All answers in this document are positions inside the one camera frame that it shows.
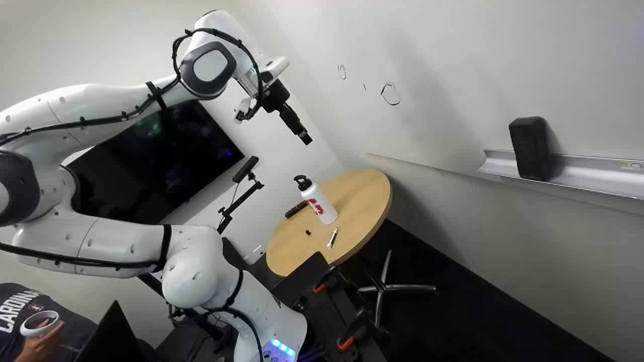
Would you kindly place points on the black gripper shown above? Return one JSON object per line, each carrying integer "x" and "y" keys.
{"x": 277, "y": 102}

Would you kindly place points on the black whiteboard eraser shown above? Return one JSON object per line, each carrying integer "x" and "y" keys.
{"x": 532, "y": 147}

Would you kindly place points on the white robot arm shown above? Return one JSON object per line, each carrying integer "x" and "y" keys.
{"x": 43, "y": 131}

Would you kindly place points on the white water bottle black cap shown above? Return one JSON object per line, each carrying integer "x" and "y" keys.
{"x": 317, "y": 201}

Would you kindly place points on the black marker on table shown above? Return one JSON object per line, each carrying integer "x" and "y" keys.
{"x": 295, "y": 211}

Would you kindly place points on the white whiteboard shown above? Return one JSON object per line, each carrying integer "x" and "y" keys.
{"x": 440, "y": 81}

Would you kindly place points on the round wooden table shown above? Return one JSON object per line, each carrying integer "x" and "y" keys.
{"x": 360, "y": 199}

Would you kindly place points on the black white marker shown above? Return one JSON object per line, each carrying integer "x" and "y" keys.
{"x": 333, "y": 239}

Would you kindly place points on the black monitor screen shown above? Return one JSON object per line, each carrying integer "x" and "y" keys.
{"x": 156, "y": 165}

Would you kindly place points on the aluminium whiteboard tray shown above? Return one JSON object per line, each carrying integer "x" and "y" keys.
{"x": 579, "y": 173}

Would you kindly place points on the person in dark shirt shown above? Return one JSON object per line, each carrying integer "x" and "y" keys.
{"x": 36, "y": 328}

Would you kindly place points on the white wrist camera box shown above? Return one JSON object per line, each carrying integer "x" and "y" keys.
{"x": 275, "y": 68}

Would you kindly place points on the orange handled clamp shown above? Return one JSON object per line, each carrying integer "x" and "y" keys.
{"x": 351, "y": 337}

